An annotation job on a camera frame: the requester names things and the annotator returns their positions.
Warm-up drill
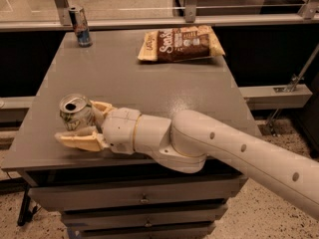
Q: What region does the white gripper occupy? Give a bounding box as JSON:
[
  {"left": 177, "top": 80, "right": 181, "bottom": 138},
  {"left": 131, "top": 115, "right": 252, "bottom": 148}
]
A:
[{"left": 55, "top": 101, "right": 142, "bottom": 154}]

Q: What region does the green white 7up can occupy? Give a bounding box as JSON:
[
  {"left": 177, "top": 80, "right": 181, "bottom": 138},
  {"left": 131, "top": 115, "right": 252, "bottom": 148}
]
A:
[{"left": 59, "top": 94, "right": 94, "bottom": 130}]

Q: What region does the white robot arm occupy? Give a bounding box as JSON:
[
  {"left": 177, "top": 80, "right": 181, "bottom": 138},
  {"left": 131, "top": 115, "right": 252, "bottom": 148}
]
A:
[{"left": 55, "top": 102, "right": 319, "bottom": 220}]

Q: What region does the blue silver energy drink can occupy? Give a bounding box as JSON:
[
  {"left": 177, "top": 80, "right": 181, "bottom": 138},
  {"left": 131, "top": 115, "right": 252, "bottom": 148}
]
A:
[{"left": 69, "top": 7, "right": 92, "bottom": 48}]

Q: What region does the brown chip bag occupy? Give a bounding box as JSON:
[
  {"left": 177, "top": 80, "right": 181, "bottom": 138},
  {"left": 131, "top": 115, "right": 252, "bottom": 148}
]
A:
[{"left": 138, "top": 25, "right": 224, "bottom": 63}]

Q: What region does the grey drawer cabinet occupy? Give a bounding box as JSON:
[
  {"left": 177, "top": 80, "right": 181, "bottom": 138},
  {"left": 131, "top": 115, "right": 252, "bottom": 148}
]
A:
[{"left": 0, "top": 28, "right": 270, "bottom": 239}]

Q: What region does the middle grey drawer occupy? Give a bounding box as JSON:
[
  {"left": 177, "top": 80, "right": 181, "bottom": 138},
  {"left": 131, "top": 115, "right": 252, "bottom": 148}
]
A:
[{"left": 62, "top": 202, "right": 227, "bottom": 230}]

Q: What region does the grey drawer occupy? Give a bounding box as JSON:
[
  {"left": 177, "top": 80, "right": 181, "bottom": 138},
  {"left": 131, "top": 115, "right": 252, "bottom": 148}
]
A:
[
  {"left": 29, "top": 175, "right": 247, "bottom": 211},
  {"left": 68, "top": 222, "right": 215, "bottom": 239},
  {"left": 62, "top": 202, "right": 227, "bottom": 230}
]

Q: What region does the bottom grey drawer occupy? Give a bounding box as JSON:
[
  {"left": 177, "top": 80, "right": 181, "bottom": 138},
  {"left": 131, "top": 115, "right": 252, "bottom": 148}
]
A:
[{"left": 68, "top": 222, "right": 215, "bottom": 239}]

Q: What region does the top grey drawer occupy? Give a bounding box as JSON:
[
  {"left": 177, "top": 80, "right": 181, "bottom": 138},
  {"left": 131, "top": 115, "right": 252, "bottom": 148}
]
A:
[{"left": 29, "top": 175, "right": 247, "bottom": 211}]

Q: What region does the metal railing frame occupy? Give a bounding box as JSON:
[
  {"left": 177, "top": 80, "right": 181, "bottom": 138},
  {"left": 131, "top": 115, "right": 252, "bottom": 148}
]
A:
[{"left": 0, "top": 0, "right": 319, "bottom": 32}]

